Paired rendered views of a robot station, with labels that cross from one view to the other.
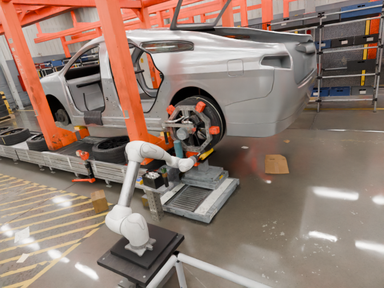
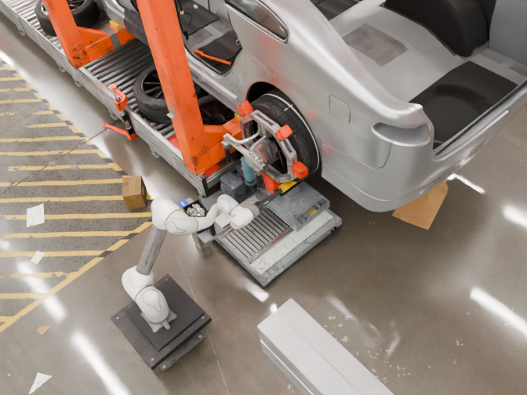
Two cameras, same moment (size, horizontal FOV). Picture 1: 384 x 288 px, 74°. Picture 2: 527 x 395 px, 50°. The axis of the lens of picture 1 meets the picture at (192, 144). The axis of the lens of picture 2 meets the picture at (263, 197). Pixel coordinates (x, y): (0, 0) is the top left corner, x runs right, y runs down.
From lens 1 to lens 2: 2.18 m
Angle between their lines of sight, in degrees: 33
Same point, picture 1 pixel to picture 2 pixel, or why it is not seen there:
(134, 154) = (158, 222)
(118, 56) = (157, 40)
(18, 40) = not seen: outside the picture
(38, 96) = not seen: outside the picture
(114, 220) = (130, 287)
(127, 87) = (172, 82)
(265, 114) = (372, 186)
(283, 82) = (405, 161)
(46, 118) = (61, 20)
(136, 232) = (150, 313)
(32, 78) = not seen: outside the picture
